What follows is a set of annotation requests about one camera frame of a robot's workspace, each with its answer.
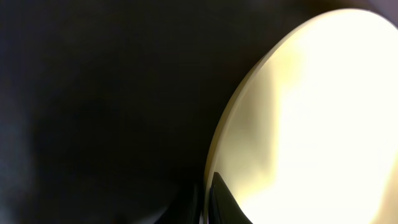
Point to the yellow plate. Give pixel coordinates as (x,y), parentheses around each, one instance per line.
(310,134)

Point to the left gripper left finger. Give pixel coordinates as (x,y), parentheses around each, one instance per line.
(185,208)

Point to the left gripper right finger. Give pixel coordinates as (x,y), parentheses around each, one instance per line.
(223,208)

